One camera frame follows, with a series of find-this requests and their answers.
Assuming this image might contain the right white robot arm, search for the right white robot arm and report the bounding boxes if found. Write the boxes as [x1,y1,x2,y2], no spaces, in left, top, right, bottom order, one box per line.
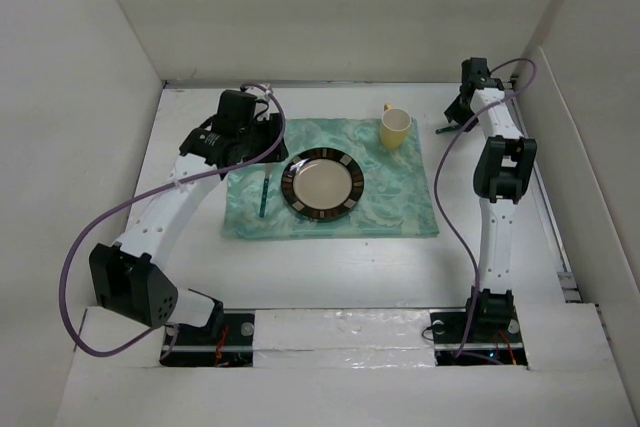
[445,57,537,342]

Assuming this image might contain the dark round plate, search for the dark round plate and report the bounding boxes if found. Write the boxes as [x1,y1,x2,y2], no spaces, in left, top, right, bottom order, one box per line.
[280,147,365,222]

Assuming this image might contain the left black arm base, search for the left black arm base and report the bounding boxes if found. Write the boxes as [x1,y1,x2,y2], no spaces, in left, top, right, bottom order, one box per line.
[159,310,256,368]

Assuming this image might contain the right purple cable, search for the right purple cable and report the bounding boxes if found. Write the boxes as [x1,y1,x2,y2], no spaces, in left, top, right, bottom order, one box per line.
[433,57,539,361]

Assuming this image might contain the fork with green handle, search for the fork with green handle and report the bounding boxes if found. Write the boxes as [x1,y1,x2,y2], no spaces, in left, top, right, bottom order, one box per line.
[259,163,274,218]

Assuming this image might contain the yellow mug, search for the yellow mug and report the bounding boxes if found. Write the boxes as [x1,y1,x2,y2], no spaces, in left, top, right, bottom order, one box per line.
[380,103,412,149]

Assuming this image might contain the purple cable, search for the purple cable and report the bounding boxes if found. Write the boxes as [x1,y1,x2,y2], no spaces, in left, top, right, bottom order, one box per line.
[58,82,287,358]
[433,57,539,361]

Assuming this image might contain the knife with green handle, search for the knife with green handle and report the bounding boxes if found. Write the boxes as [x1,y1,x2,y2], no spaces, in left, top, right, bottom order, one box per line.
[435,125,461,135]

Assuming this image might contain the green patterned cloth placemat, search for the green patterned cloth placemat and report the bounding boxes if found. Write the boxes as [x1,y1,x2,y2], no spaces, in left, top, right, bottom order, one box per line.
[222,118,439,241]

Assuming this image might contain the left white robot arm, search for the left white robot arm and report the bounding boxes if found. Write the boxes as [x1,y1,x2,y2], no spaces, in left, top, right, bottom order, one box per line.
[89,83,287,344]

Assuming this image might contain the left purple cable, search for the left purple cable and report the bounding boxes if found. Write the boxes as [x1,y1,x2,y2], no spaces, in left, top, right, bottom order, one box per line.
[58,82,287,358]

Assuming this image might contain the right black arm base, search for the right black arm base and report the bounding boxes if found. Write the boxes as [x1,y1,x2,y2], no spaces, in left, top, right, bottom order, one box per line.
[421,308,528,367]

